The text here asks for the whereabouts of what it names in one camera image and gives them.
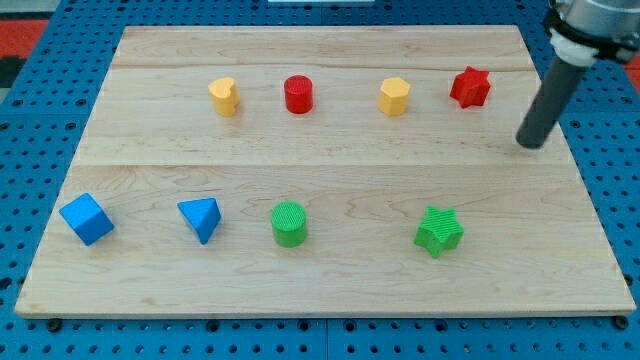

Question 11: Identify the red cylinder block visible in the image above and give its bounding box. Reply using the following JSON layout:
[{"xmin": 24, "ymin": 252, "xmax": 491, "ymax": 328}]
[{"xmin": 284, "ymin": 75, "xmax": 313, "ymax": 114}]

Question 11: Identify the wooden board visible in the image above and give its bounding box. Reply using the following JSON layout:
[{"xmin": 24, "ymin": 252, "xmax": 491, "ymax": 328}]
[{"xmin": 15, "ymin": 25, "xmax": 636, "ymax": 319}]

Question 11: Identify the yellow heart block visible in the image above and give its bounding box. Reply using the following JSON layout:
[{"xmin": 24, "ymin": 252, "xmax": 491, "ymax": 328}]
[{"xmin": 208, "ymin": 77, "xmax": 239, "ymax": 117}]

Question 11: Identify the red star block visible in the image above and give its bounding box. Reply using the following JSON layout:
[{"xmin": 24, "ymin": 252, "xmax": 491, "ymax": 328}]
[{"xmin": 449, "ymin": 66, "xmax": 491, "ymax": 108}]

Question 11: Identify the green cylinder block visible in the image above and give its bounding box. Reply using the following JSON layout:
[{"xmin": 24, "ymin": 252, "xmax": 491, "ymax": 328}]
[{"xmin": 271, "ymin": 201, "xmax": 307, "ymax": 248}]

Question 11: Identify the blue triangle block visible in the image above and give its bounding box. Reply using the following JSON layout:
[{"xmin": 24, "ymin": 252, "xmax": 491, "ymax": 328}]
[{"xmin": 177, "ymin": 198, "xmax": 222, "ymax": 245}]

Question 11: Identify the green star block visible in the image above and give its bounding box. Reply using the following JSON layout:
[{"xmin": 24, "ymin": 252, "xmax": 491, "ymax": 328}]
[{"xmin": 413, "ymin": 206, "xmax": 465, "ymax": 259}]

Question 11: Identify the yellow hexagon block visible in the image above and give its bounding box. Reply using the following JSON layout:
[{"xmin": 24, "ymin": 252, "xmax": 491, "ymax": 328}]
[{"xmin": 378, "ymin": 77, "xmax": 411, "ymax": 116}]

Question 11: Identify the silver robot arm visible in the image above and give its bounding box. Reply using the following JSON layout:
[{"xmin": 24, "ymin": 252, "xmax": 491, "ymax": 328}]
[{"xmin": 545, "ymin": 0, "xmax": 639, "ymax": 69}]

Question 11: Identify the blue cube block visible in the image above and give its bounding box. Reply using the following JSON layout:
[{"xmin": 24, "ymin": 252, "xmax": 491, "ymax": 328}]
[{"xmin": 59, "ymin": 193, "xmax": 115, "ymax": 246}]

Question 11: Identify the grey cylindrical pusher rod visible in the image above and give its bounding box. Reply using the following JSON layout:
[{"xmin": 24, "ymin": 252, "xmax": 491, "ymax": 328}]
[{"xmin": 515, "ymin": 56, "xmax": 588, "ymax": 149}]

